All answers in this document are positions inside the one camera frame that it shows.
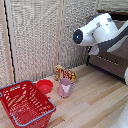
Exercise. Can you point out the dark brown drawer cabinet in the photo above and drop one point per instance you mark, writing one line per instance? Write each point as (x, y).
(110, 68)

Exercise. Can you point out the red basket with blue rim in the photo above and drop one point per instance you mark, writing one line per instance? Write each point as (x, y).
(25, 103)

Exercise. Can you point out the french fries box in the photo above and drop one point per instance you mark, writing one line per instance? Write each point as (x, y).
(63, 71)

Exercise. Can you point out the red bowl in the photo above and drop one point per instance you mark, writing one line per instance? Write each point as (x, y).
(44, 86)

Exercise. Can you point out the brown drawer with broad front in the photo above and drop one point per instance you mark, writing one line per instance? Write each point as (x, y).
(106, 67)

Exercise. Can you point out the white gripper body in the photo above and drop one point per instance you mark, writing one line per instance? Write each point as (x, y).
(94, 50)

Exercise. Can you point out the beige woven folding screen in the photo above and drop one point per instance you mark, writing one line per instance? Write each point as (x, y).
(36, 36)

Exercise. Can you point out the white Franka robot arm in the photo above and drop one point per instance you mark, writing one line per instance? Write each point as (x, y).
(103, 30)

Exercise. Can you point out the pink plastic cup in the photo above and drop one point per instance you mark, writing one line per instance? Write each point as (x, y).
(64, 88)

